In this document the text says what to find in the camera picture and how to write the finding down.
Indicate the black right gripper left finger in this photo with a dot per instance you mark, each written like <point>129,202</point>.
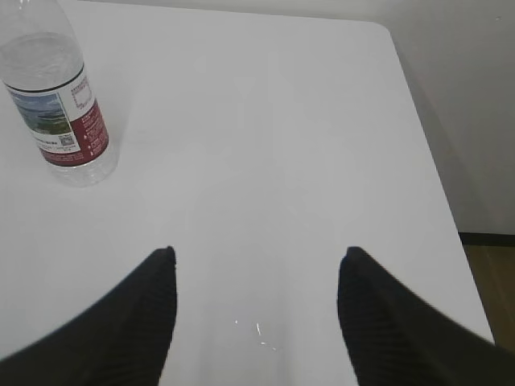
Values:
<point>123,339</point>

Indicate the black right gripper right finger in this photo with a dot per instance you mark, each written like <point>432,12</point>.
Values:
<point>393,337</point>

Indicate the clear plastic water bottle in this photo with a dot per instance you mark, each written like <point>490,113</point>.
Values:
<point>43,70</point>

